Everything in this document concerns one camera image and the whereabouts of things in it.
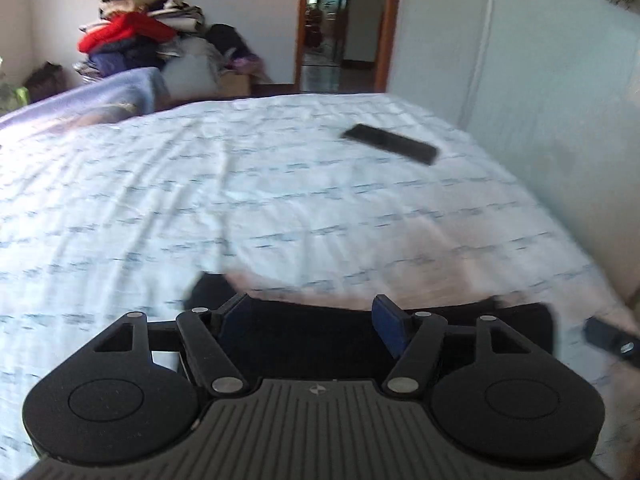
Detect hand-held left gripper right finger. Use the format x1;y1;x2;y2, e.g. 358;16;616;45
371;294;554;401

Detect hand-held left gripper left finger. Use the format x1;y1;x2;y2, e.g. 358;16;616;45
92;292;251;399

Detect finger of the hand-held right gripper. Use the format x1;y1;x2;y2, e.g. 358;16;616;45
583;315;640;362

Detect black pants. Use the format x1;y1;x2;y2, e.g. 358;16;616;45
182;272;557;381

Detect bed with white printed sheet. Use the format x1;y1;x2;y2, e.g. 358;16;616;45
0;92;640;480

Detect black remote control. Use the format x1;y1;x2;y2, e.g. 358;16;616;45
342;123;441;166

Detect cardboard box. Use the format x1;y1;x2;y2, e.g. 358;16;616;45
219;71;252;99

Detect patterned brown quilt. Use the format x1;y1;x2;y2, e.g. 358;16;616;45
37;102;142;135

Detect purple blanket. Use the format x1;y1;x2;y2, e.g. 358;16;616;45
0;66;170;127

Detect pile of clothes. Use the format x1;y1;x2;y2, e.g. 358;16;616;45
72;0;273;92

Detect dark bag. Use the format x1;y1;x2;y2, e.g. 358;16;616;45
24;61;67;103

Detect wooden door frame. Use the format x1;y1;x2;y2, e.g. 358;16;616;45
294;0;406;95

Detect white wall pipe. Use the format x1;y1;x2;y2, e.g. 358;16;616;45
459;0;501;127

